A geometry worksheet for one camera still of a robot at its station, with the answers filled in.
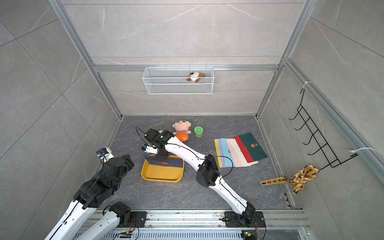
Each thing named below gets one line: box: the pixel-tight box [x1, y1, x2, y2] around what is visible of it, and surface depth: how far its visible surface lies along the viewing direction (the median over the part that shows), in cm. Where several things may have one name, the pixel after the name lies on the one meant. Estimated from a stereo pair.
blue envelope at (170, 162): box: [145, 157, 183, 168], surface depth 90 cm
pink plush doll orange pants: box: [172, 119, 192, 142], surface depth 106 cm
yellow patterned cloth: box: [259, 164, 320, 195], surface depth 70 cm
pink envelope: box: [226, 138, 259, 168], surface depth 100 cm
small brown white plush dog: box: [186, 72, 206, 83], surface depth 90 cm
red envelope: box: [234, 135, 261, 163], surface depth 101 cm
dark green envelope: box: [239, 132, 269, 162], surface depth 103 cm
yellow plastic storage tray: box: [141, 154, 185, 184], surface depth 91 cm
